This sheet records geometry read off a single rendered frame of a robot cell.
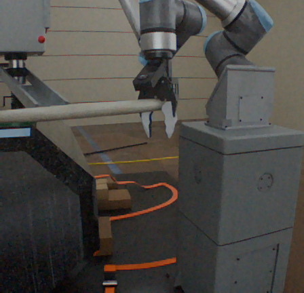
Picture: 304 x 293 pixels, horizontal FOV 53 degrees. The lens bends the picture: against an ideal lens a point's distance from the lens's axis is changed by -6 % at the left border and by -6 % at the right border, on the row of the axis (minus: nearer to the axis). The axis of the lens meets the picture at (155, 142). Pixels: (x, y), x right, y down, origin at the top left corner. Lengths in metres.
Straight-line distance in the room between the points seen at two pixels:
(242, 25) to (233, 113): 0.36
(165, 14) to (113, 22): 6.31
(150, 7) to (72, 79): 6.10
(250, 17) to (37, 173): 1.06
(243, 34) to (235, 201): 0.68
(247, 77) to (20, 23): 0.96
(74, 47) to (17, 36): 5.49
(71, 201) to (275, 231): 0.87
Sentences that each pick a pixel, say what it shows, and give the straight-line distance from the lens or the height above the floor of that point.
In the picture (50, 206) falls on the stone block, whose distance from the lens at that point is 1.36.
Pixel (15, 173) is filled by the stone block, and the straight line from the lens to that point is 1.33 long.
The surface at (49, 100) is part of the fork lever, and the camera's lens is 1.26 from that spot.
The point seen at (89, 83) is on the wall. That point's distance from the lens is 6.91.
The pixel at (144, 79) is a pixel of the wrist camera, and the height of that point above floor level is 1.05.
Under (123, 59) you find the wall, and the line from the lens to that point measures 7.07.
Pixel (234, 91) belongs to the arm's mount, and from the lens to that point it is 1.28.
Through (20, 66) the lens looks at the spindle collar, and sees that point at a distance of 1.48.
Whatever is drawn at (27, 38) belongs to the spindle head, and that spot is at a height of 1.23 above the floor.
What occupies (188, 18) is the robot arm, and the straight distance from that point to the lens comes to 0.87.
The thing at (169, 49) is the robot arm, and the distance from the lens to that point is 0.79.
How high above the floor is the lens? 1.07
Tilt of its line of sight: 12 degrees down
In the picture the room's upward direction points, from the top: straight up
